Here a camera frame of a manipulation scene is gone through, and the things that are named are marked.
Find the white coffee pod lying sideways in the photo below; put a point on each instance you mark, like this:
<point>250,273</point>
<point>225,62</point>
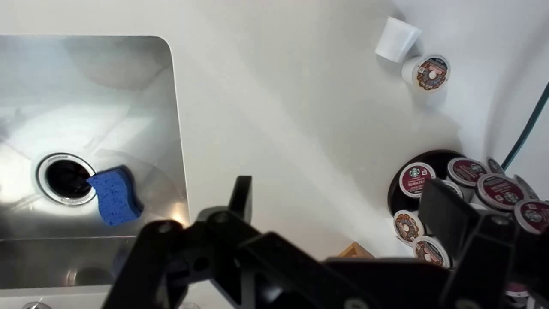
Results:
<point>396,40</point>

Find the stainless steel sink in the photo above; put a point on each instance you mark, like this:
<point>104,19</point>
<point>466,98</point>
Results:
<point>68,109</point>

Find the coffee pod with donut lid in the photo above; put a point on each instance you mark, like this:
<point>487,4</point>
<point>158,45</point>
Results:
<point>425,74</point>

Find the blue sponge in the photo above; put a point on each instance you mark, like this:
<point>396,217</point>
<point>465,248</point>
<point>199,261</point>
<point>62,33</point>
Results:
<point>116,201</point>

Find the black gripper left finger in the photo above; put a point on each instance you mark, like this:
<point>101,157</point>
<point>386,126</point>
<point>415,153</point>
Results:
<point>240,201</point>

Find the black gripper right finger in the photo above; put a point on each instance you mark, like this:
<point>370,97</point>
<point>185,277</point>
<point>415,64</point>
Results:
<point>446,215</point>

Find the wooden condiment organizer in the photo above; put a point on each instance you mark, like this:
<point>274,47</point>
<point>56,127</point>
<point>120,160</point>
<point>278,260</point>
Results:
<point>355,251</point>

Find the black coffee pod carousel stand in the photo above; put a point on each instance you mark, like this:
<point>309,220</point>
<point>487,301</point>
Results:
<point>485,251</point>

